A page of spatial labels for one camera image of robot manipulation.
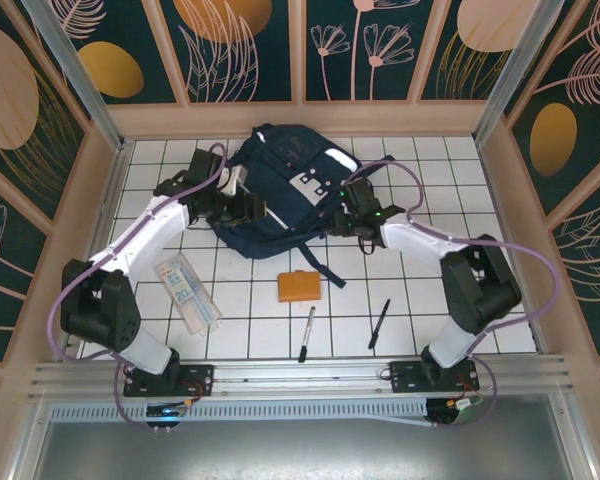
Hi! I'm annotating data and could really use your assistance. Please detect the navy blue backpack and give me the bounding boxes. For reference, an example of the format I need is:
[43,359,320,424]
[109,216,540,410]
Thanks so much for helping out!
[207,123,366,290]

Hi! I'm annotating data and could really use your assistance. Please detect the orange leather wallet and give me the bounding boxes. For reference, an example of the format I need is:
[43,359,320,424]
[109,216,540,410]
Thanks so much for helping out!
[276,269,321,304]

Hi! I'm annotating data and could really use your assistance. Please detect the clear plastic pencil case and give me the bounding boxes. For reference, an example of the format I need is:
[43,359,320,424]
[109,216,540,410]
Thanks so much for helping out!
[152,252,225,337]

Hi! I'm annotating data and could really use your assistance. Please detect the black pen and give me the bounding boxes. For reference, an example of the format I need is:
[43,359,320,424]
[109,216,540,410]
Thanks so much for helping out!
[368,298,392,350]

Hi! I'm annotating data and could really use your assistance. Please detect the black and white marker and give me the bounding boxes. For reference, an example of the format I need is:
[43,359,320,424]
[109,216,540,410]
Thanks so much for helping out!
[298,305,317,364]

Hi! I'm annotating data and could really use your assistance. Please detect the small controller board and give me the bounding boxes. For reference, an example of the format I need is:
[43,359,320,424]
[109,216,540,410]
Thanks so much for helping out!
[146,405,187,432]
[427,397,481,430]

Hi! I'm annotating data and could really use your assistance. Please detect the grey metal sheet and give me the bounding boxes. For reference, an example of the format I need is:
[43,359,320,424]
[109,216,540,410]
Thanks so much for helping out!
[9,394,596,480]

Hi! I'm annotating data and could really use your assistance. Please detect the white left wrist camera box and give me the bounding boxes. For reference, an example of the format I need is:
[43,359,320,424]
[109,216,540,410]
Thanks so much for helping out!
[218,167,246,197]

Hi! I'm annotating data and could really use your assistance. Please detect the aluminium side rail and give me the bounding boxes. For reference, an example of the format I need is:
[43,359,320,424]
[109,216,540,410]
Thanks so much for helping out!
[59,142,134,362]
[474,142,549,354]

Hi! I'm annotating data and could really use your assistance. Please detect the aluminium mounting rail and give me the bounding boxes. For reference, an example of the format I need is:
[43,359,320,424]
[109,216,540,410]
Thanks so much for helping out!
[27,353,576,401]

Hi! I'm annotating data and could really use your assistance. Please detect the aluminium frame post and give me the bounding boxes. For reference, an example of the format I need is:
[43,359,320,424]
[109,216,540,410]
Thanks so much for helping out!
[472,0,564,146]
[19,0,134,154]

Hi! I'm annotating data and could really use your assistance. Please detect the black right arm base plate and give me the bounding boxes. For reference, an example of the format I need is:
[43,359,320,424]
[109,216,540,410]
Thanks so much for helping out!
[388,360,481,394]

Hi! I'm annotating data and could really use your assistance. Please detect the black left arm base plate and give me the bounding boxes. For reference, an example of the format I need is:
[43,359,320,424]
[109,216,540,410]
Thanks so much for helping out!
[123,363,215,399]

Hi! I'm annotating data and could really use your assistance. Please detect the grey slotted cable duct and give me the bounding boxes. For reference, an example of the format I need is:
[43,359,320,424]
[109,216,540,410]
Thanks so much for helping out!
[49,397,476,427]

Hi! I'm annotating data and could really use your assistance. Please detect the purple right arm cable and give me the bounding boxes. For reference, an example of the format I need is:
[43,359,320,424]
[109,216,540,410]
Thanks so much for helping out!
[347,158,559,431]

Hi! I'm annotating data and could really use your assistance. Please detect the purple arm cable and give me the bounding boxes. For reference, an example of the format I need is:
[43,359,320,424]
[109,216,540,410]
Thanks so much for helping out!
[48,143,230,432]
[347,158,559,431]

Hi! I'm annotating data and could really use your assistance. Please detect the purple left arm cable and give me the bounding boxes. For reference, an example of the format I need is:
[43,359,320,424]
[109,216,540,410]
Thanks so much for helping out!
[48,143,230,432]

